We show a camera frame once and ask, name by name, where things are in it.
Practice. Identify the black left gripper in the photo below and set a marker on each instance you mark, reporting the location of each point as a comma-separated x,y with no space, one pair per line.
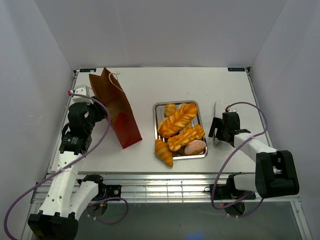
100,110

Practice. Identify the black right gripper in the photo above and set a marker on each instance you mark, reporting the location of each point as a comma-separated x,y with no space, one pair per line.
217,123

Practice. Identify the steel serving tongs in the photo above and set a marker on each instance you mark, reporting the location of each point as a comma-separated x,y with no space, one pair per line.
216,133

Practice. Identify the brown red paper bag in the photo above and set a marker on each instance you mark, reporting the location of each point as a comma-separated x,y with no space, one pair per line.
109,92

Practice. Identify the long twisted glazed bread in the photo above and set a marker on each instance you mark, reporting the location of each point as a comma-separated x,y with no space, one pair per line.
178,120

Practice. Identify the short twisted glazed bread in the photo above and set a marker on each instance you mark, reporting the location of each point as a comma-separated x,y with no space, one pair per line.
176,142

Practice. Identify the white toasted oval loaf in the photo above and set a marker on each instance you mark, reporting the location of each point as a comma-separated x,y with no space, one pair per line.
187,126

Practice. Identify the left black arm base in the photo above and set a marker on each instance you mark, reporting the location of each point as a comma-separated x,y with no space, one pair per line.
109,191

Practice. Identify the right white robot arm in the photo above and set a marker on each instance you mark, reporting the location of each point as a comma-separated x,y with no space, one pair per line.
275,173

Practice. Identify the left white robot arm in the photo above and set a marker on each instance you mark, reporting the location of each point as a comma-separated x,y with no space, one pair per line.
58,216

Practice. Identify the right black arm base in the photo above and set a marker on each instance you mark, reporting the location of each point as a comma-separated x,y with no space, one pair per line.
222,192

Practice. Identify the sugar coated pink donut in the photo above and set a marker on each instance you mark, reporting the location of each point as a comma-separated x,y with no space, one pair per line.
195,147

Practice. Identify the round golden bun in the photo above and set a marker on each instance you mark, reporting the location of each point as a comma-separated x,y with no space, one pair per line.
170,109

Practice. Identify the pale curved croissant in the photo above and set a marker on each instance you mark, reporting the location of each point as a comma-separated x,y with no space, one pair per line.
160,124

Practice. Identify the striped orange croissant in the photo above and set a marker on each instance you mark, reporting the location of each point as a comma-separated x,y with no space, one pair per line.
163,153

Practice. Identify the steel rectangular tray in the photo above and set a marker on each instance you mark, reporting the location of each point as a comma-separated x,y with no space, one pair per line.
158,115

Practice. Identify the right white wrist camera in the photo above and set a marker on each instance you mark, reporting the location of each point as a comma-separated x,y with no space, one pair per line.
230,109

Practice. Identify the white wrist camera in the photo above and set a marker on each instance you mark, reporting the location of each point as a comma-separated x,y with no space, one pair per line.
80,94
230,109

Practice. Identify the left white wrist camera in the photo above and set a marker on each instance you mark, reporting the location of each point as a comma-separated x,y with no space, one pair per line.
80,94

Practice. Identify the aluminium frame rail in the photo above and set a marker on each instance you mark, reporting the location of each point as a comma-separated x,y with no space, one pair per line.
147,188

